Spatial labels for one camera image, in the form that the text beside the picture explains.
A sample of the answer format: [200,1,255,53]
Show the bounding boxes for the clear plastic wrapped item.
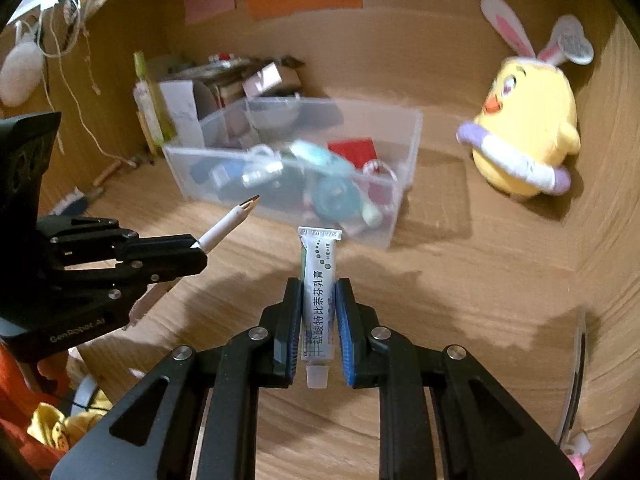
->
[242,145,286,188]

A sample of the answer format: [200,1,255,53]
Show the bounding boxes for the small pink toy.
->
[565,435,591,478]

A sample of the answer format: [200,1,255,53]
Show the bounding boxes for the clear plastic storage bin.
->
[162,97,423,250]

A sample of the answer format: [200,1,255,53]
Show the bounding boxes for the dark blue item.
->
[192,160,251,196]

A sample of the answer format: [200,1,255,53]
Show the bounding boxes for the white pen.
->
[192,195,262,253]

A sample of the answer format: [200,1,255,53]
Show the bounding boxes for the blue packet with round disc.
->
[305,172,363,223]

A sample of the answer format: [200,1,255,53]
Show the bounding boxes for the light blue plastic item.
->
[287,141,361,171]

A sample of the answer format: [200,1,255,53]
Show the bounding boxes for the small brush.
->
[52,187,106,216]

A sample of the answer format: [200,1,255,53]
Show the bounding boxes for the yellow chick plush bunny ears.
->
[456,0,595,203]

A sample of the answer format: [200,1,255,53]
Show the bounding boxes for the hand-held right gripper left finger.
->
[50,276,306,480]

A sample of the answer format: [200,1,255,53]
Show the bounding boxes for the white paper box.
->
[159,79,216,147]

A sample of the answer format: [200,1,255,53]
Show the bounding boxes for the stack of flat packets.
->
[197,54,303,108]

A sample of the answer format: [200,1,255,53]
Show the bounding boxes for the yellow cloth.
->
[27,390,111,453]

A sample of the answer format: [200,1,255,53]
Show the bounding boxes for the curved grey metal strip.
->
[555,310,588,446]

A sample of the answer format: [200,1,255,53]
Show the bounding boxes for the red flat packet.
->
[327,137,377,168]

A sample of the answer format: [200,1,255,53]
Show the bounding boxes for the red and white striped ring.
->
[362,160,398,183]

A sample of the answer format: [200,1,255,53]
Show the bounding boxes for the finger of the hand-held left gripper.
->
[62,255,208,311]
[37,215,208,263]

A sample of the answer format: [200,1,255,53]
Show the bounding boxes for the yellow-green spray bottle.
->
[132,51,176,148]

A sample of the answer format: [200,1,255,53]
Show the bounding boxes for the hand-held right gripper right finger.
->
[334,276,582,480]

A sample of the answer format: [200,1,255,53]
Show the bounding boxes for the white ointment tube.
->
[297,226,343,391]

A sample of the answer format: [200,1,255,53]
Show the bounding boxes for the person's orange garment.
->
[0,337,76,480]

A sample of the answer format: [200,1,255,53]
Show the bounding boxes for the white fluffy plush ball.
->
[0,22,46,107]

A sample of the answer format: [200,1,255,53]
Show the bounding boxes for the small white cardboard box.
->
[243,62,283,98]

